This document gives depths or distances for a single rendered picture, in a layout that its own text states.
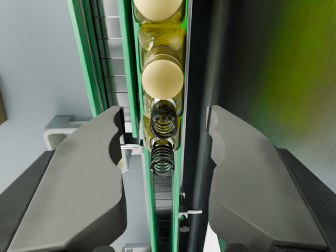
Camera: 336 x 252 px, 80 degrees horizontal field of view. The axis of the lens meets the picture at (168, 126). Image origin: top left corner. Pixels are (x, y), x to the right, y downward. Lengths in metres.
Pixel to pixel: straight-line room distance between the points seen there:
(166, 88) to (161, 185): 0.52
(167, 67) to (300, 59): 0.12
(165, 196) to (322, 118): 0.57
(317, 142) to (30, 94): 0.69
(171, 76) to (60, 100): 0.56
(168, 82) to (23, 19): 0.53
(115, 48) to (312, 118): 0.37
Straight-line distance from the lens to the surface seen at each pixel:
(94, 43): 0.44
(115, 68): 0.46
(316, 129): 0.19
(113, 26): 0.45
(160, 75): 0.16
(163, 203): 0.73
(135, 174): 0.82
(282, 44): 0.24
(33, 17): 0.65
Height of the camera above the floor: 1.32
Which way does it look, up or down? 58 degrees down
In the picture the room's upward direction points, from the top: 177 degrees clockwise
